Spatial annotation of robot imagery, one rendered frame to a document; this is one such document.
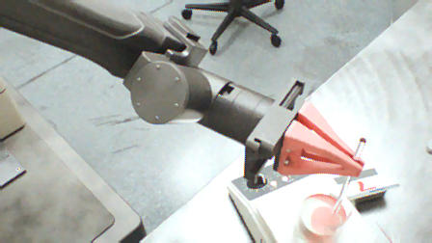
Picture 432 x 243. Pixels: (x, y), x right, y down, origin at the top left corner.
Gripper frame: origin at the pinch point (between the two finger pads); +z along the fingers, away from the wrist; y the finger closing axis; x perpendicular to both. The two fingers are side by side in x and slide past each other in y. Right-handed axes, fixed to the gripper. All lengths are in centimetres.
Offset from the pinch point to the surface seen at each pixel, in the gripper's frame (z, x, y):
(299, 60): -49, 101, 120
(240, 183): -14.7, 22.2, 4.7
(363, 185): 1.3, 24.1, 15.6
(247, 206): -11.3, 19.9, 0.7
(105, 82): -117, 101, 61
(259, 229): -8.1, 19.8, -1.4
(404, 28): -5, 26, 61
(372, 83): -5.3, 26.3, 40.6
